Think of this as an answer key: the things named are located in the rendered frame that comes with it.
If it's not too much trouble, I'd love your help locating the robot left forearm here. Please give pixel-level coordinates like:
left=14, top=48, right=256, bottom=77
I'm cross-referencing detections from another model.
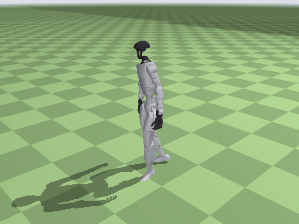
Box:
left=155, top=87, right=164, bottom=115

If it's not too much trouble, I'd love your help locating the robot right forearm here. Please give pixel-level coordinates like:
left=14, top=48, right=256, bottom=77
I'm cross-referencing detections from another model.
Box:
left=138, top=85, right=144, bottom=102

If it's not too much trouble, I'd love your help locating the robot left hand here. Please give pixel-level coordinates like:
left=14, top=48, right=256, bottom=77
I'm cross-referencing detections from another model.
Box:
left=151, top=110, right=163, bottom=130

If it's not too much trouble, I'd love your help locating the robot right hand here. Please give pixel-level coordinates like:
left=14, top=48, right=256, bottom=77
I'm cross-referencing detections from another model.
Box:
left=138, top=99, right=144, bottom=113

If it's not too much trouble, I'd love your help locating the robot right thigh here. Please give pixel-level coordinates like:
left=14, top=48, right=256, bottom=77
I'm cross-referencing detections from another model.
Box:
left=139, top=103, right=156, bottom=139

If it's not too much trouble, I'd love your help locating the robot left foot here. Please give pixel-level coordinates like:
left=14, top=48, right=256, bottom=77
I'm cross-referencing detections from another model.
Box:
left=140, top=169, right=155, bottom=182

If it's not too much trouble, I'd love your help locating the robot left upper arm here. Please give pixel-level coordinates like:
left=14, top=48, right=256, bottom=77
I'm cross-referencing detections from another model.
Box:
left=146, top=64, right=162, bottom=94

